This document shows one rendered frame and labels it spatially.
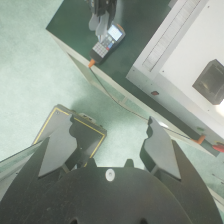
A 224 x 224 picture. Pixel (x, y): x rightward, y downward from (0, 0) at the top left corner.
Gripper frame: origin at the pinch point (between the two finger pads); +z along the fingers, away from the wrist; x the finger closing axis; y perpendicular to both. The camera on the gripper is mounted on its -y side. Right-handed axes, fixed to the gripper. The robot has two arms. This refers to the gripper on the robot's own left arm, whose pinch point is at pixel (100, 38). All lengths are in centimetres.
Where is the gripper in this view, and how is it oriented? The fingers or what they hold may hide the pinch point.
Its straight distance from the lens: 42.6
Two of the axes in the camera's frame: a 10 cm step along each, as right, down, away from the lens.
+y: -6.1, 7.6, -2.4
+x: 7.6, 6.4, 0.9
